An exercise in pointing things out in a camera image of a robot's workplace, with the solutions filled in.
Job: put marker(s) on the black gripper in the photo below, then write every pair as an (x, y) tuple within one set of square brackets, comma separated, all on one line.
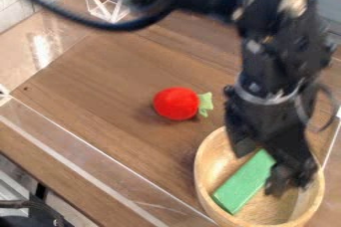
[(276, 126)]

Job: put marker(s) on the green rectangular block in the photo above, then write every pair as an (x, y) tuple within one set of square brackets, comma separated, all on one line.
[(241, 186)]

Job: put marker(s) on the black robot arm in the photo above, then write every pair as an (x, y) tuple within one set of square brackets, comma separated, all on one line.
[(285, 51)]

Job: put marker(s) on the brown wooden bowl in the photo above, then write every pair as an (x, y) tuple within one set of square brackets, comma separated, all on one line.
[(265, 211)]

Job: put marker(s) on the red plush tomato toy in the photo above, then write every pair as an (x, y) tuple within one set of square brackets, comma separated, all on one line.
[(181, 103)]

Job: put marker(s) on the clear acrylic front wall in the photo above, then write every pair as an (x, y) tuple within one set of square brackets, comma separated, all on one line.
[(120, 181)]

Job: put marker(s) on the black clamp with cable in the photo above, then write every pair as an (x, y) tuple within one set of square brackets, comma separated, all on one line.
[(30, 213)]

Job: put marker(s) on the clear acrylic corner bracket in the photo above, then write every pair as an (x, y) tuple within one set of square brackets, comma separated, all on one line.
[(110, 11)]

